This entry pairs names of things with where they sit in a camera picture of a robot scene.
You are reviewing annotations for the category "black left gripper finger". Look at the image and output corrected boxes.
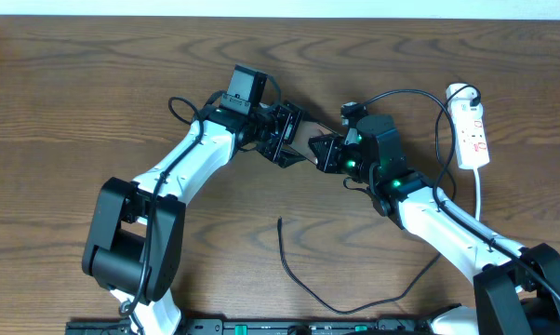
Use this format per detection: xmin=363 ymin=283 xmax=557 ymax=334
xmin=300 ymin=110 xmax=327 ymax=128
xmin=277 ymin=151 xmax=306 ymax=168

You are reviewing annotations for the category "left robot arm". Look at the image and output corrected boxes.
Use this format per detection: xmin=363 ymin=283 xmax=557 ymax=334
xmin=82 ymin=96 xmax=330 ymax=334

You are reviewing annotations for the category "white power strip cord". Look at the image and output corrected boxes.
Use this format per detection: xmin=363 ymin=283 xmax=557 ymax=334
xmin=473 ymin=167 xmax=482 ymax=222

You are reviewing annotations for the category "white power strip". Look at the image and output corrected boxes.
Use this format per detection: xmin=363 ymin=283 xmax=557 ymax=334
xmin=446 ymin=83 xmax=490 ymax=170

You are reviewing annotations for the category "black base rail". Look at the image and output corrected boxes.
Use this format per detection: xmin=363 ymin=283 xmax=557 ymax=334
xmin=64 ymin=318 xmax=433 ymax=335

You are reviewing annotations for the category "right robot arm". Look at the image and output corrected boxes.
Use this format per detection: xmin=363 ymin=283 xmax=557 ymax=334
xmin=306 ymin=115 xmax=560 ymax=334

